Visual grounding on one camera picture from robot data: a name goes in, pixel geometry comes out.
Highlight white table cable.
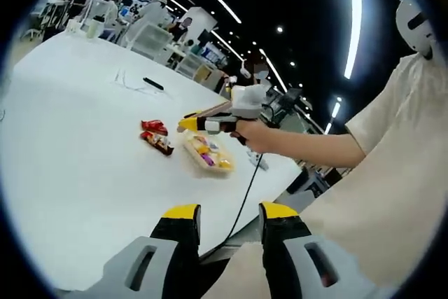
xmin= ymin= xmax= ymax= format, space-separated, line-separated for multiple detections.
xmin=111 ymin=67 xmax=176 ymax=99

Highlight person wearing headset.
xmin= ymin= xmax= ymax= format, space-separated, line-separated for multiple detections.
xmin=209 ymin=55 xmax=448 ymax=293

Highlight black marker pen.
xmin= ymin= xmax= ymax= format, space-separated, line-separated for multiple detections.
xmin=142 ymin=77 xmax=165 ymax=90

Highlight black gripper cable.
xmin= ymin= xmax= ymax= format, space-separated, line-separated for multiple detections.
xmin=197 ymin=151 xmax=265 ymax=265

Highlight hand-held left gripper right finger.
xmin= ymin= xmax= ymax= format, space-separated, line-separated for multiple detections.
xmin=258 ymin=201 xmax=362 ymax=293

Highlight cream hexagonal food container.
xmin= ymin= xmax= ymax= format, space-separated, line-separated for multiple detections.
xmin=181 ymin=130 xmax=235 ymax=176

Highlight white lidded cup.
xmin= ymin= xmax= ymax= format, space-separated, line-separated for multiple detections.
xmin=87 ymin=15 xmax=105 ymax=39

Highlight dark red food packet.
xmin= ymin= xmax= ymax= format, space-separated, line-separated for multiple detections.
xmin=157 ymin=141 xmax=175 ymax=158

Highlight long ceiling light strip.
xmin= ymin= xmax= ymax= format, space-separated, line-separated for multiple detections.
xmin=342 ymin=0 xmax=363 ymax=80

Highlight white mesh cabinet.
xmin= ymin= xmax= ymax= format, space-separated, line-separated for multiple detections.
xmin=125 ymin=24 xmax=174 ymax=60

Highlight person's right hand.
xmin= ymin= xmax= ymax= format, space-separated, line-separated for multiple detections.
xmin=230 ymin=119 xmax=278 ymax=155

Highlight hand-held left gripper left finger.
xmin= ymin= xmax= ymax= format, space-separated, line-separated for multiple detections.
xmin=101 ymin=203 xmax=203 ymax=293

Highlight pink food tongs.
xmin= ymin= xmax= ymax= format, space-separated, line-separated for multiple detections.
xmin=183 ymin=100 xmax=235 ymax=120

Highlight white game controller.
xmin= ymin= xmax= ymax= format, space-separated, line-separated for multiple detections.
xmin=246 ymin=150 xmax=270 ymax=173

